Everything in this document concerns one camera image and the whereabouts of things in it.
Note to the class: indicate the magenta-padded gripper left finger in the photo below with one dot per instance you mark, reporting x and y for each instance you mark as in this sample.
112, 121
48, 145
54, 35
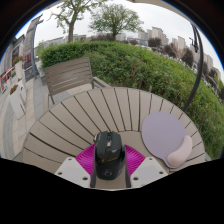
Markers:
71, 170

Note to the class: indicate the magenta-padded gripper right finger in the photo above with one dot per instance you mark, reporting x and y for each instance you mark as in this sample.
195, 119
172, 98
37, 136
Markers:
148, 170

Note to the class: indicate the black computer mouse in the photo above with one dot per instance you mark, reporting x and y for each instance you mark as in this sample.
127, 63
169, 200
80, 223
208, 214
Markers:
109, 156

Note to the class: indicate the lavender mouse pad with wrist rest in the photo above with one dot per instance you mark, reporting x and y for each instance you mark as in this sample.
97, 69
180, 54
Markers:
161, 133

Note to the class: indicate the white planter with flowers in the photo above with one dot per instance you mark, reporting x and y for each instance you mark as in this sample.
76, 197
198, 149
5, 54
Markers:
18, 68
16, 101

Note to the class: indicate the brown slatted outdoor chair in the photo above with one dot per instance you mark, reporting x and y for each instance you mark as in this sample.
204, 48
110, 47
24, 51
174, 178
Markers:
68, 75

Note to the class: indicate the green trimmed hedge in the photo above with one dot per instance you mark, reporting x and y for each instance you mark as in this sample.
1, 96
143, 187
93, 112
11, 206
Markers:
140, 66

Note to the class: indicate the dark curved umbrella pole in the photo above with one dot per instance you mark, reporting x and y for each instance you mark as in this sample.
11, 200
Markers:
200, 66

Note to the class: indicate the grey storefront building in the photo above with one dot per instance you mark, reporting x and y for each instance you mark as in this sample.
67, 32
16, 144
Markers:
6, 60

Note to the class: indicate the tall grey sign pillar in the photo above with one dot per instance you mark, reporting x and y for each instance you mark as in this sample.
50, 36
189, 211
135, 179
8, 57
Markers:
28, 43

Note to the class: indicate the distant apartment buildings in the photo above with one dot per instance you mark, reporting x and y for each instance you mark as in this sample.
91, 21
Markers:
156, 33

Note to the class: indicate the slender bare-trunk tree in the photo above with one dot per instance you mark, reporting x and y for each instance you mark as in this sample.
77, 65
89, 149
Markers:
71, 30

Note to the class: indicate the round leafy green tree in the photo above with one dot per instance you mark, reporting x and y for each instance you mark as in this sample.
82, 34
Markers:
115, 18

